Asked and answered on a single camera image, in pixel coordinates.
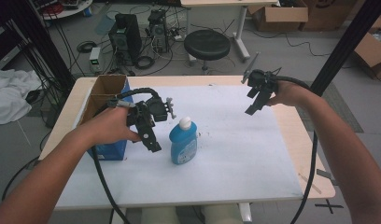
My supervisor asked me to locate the light wooden table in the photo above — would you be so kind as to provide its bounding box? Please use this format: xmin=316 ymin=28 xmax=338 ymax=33
xmin=38 ymin=75 xmax=336 ymax=210

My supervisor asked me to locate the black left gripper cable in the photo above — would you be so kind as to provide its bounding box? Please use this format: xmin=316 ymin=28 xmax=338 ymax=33
xmin=91 ymin=87 xmax=162 ymax=224

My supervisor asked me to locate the open brown cardboard box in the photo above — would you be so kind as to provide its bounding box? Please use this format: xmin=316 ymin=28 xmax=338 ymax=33
xmin=247 ymin=0 xmax=310 ymax=33
xmin=352 ymin=14 xmax=381 ymax=80

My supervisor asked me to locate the person's right hand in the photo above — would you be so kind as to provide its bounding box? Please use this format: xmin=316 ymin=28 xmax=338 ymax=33
xmin=266 ymin=79 xmax=315 ymax=108

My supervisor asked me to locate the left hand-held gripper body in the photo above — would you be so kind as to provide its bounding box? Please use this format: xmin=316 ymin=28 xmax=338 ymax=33
xmin=126 ymin=96 xmax=177 ymax=129

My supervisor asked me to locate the white power supply box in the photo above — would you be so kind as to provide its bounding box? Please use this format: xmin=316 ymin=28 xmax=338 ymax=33
xmin=89 ymin=46 xmax=103 ymax=75

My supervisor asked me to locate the coiled black cable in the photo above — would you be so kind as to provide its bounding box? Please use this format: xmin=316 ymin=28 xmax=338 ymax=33
xmin=134 ymin=55 xmax=156 ymax=71
xmin=76 ymin=40 xmax=98 ymax=54

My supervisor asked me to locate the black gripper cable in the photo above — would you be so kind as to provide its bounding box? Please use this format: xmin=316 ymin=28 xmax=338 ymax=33
xmin=91 ymin=87 xmax=162 ymax=224
xmin=272 ymin=74 xmax=318 ymax=224

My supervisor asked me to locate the person's left hand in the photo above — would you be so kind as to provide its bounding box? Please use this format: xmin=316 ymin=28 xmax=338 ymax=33
xmin=80 ymin=105 xmax=143 ymax=147

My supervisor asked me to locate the white cloth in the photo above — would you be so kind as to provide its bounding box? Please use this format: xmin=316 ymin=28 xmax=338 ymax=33
xmin=0 ymin=68 xmax=43 ymax=126

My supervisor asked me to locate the round white table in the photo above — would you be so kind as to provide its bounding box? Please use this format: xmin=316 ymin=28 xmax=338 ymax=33
xmin=35 ymin=0 xmax=93 ymax=21

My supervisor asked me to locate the blue cardboard box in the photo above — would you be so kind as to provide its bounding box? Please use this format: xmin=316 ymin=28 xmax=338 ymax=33
xmin=76 ymin=74 xmax=133 ymax=161

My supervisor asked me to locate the large black computer tower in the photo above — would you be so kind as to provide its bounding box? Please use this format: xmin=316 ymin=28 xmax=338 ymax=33
xmin=108 ymin=13 xmax=143 ymax=67

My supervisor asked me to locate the closed brown cardboard box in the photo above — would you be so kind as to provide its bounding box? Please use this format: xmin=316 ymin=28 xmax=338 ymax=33
xmin=300 ymin=0 xmax=359 ymax=32

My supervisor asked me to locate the white desk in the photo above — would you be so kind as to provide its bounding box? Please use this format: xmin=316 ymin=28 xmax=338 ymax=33
xmin=180 ymin=0 xmax=280 ymax=63

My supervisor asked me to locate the white table mat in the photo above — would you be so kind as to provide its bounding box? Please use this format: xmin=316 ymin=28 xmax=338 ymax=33
xmin=54 ymin=85 xmax=304 ymax=210

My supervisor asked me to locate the small black computer tower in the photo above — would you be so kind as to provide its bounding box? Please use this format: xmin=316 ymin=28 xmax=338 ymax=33
xmin=147 ymin=8 xmax=170 ymax=54

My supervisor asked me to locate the black metal stand post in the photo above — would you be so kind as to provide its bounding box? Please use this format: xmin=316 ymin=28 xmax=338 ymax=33
xmin=10 ymin=0 xmax=76 ymax=92
xmin=309 ymin=0 xmax=381 ymax=97

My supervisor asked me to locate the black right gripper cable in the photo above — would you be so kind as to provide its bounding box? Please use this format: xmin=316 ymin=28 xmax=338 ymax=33
xmin=272 ymin=74 xmax=318 ymax=224

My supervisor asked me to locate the blue bottle with white cap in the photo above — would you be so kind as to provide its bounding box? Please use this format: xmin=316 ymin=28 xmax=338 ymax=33
xmin=168 ymin=116 xmax=199 ymax=166

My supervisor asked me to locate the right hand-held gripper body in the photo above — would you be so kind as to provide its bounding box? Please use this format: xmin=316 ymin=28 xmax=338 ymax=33
xmin=240 ymin=51 xmax=279 ymax=101

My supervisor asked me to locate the black round stool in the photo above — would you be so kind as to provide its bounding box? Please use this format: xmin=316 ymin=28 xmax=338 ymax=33
xmin=183 ymin=29 xmax=232 ymax=76

